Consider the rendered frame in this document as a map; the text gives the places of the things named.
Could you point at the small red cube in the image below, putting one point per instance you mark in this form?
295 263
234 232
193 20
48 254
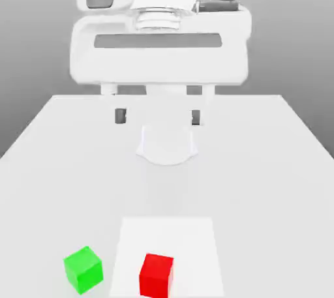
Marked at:
155 275

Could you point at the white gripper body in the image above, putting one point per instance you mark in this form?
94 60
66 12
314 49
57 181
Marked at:
161 65

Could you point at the small green cube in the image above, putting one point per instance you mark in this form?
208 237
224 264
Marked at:
83 270

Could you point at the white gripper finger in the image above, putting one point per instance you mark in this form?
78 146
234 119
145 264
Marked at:
120 116
196 117

